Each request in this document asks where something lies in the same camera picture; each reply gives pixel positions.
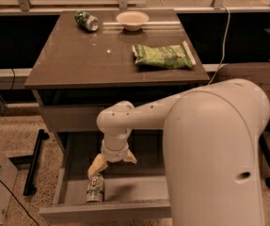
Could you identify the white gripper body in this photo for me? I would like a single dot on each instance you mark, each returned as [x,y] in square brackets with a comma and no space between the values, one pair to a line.
[115,154]

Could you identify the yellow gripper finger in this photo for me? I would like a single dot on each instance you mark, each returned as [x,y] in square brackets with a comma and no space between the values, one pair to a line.
[130,158]
[99,164]

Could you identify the white green 7up can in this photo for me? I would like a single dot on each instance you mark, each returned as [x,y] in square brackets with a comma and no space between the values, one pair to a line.
[95,189]

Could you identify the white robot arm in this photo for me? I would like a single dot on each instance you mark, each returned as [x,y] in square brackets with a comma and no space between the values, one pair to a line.
[210,147]

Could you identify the open middle drawer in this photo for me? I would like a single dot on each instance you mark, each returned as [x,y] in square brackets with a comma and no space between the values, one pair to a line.
[131,191]

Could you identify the closed top drawer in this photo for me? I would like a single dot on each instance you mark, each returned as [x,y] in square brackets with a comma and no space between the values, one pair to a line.
[71,118]

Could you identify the grey drawer cabinet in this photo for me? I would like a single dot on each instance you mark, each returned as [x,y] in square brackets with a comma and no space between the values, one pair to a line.
[76,67]

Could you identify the dark green soda can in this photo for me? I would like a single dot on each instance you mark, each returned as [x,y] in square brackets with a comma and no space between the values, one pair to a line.
[86,20]

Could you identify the black metal bar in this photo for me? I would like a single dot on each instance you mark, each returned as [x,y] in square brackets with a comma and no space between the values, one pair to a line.
[29,187]

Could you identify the green chip bag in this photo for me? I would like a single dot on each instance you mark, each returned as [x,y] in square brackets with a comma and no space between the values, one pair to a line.
[167,57]

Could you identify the white paper bowl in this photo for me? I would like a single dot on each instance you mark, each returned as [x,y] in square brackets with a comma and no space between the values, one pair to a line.
[132,20]

